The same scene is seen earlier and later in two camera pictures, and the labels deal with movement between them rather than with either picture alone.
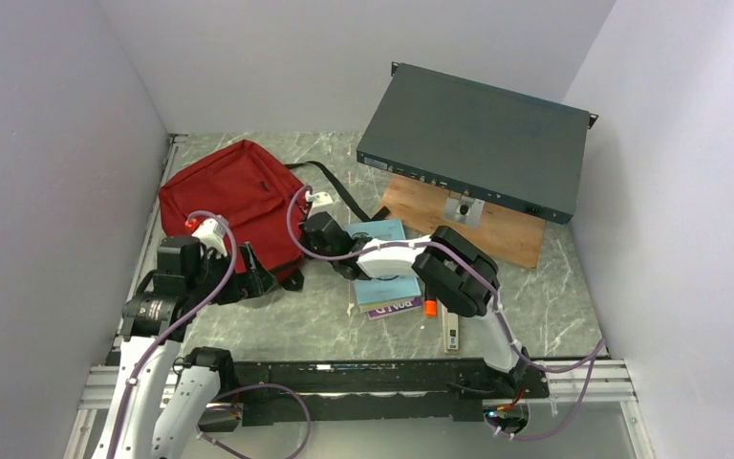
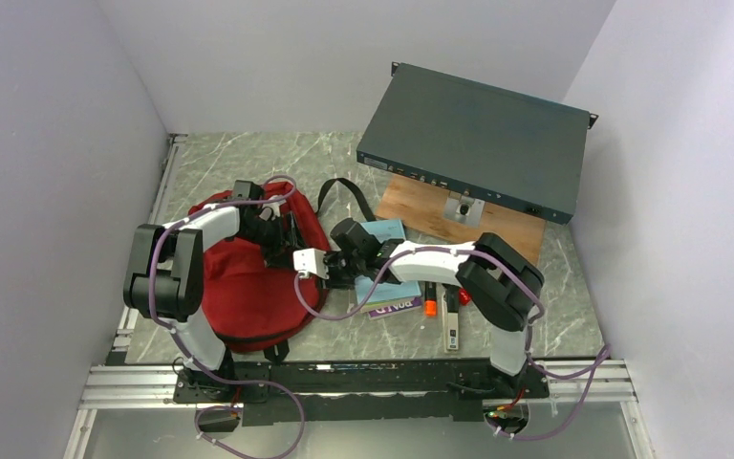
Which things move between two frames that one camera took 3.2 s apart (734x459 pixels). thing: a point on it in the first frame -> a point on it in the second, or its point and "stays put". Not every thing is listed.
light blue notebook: x=390 y=289 stays put
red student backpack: x=263 y=202 -> x=253 y=306
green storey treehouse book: x=365 y=308 stays put
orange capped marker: x=430 y=308 stays put
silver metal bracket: x=464 y=209 stays put
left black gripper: x=250 y=282 -> x=290 y=240
